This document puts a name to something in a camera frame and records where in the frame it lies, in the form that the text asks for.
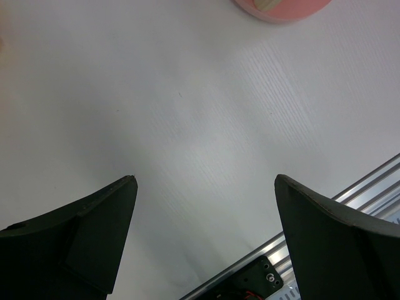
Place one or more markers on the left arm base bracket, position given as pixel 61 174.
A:
pixel 256 280

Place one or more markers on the slotted cable duct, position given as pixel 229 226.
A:
pixel 289 291

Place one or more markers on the pink three-tier shelf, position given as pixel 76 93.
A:
pixel 282 11

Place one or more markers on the aluminium mounting rail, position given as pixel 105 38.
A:
pixel 376 194

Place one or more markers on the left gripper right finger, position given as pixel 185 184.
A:
pixel 336 251

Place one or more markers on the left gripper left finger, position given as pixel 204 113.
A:
pixel 73 252

